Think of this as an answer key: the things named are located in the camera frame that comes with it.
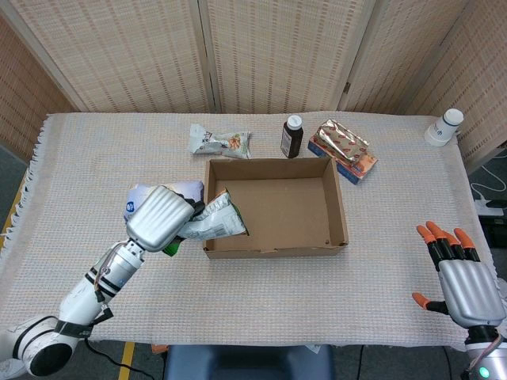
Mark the metal screen hinge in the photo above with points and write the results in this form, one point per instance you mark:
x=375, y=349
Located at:
x=347, y=88

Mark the brown bottle white cap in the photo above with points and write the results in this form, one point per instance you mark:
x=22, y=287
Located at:
x=292, y=138

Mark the gold foil packet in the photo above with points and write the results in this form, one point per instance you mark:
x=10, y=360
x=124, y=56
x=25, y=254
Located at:
x=342, y=144

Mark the dark blue seat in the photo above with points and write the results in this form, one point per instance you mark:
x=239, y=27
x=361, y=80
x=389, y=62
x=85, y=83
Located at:
x=247, y=363

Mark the open cardboard box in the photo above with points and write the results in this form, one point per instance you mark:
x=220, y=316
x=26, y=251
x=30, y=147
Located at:
x=289, y=210

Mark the orange and blue carton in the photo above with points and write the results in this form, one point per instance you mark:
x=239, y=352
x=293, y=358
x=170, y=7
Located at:
x=356, y=166

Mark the white orange snack packet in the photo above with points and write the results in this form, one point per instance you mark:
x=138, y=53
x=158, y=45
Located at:
x=219, y=142

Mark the white power strip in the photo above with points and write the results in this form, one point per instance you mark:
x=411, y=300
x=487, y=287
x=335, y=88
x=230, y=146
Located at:
x=487, y=206

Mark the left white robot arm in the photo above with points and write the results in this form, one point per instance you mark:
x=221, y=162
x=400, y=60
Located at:
x=79, y=301

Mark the beige folding screen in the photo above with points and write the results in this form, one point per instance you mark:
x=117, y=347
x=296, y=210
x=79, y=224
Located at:
x=253, y=55

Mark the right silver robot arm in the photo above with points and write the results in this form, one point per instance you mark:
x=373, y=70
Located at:
x=489, y=356

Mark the white plastic bottle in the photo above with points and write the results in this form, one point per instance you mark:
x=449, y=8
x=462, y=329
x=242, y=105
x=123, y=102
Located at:
x=444, y=128

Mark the white woven tablecloth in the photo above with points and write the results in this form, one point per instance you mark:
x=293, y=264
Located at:
x=277, y=297

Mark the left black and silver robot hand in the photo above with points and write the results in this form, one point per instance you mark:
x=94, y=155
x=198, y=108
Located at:
x=158, y=219

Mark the green white snack packet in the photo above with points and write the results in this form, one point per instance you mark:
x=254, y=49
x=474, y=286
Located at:
x=218, y=221

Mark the right silver orange-tipped robot hand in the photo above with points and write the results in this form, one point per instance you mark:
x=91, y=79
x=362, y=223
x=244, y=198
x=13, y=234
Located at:
x=469, y=291

